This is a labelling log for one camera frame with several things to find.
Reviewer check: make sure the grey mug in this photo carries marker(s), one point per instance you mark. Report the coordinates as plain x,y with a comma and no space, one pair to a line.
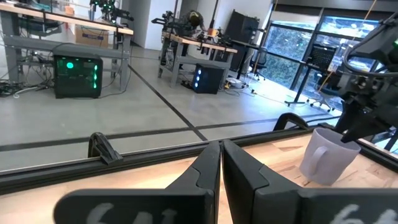
329,161

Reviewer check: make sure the large window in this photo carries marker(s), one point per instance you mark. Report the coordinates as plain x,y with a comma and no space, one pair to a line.
286,43

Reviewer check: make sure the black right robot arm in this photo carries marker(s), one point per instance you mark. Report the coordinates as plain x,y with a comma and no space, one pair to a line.
379,46

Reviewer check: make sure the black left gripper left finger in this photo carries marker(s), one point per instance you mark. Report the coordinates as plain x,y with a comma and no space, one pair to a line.
186,202

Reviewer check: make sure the person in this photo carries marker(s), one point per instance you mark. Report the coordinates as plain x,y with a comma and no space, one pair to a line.
192,21

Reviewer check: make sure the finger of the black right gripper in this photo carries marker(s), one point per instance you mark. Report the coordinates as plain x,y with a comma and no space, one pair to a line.
363,126
343,118

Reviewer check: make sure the black office chair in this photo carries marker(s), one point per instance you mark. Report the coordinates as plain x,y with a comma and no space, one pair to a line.
259,60

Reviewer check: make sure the orange mug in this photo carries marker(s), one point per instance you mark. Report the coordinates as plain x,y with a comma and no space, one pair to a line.
213,32

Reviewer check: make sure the background black robot arm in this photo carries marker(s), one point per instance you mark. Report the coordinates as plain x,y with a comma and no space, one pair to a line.
163,21

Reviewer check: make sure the short wooden workbench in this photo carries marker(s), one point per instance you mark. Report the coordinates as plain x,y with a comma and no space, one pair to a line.
202,60

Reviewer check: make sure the black aluminium table frame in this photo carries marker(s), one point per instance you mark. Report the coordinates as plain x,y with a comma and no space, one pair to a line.
124,160

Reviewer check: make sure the computer tower blue lights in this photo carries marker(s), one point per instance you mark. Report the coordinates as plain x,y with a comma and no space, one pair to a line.
208,79

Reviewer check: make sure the large black screen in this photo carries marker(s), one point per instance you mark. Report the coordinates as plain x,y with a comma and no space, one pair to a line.
242,26

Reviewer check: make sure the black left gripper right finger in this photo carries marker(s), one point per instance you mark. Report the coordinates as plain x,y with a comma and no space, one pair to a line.
267,202

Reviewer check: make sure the computer tower green lights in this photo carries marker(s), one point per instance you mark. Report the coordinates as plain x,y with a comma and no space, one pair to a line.
77,77

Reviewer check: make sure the black perforated panel stand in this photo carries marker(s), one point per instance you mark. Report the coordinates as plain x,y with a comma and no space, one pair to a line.
321,57

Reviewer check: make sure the white power strip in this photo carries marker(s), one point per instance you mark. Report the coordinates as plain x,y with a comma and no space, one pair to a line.
234,83

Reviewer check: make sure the long wooden workbench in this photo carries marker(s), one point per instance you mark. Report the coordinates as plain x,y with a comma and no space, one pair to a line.
46,43

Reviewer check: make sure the cardboard box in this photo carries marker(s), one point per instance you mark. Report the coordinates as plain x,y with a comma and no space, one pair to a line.
91,37

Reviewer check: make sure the black frame bracket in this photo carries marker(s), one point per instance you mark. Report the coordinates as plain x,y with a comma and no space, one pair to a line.
101,149
287,117

